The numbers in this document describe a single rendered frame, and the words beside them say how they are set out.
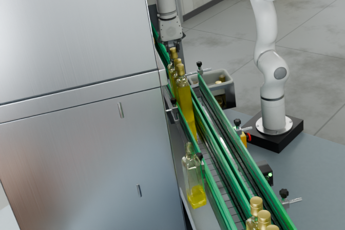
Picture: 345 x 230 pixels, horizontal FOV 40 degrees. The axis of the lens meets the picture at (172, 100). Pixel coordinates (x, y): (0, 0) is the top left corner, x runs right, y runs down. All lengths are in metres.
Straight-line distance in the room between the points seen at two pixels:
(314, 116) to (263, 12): 2.03
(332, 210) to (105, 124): 1.06
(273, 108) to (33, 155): 1.26
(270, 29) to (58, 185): 1.17
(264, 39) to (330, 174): 0.70
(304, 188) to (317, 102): 2.13
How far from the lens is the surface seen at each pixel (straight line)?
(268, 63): 2.29
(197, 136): 2.11
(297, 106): 4.29
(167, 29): 2.13
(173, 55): 2.19
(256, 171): 1.77
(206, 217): 1.72
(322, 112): 4.20
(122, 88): 1.56
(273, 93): 2.40
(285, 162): 2.42
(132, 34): 1.50
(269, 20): 2.24
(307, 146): 2.53
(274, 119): 2.48
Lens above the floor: 2.24
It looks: 30 degrees down
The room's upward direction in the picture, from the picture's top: 9 degrees counter-clockwise
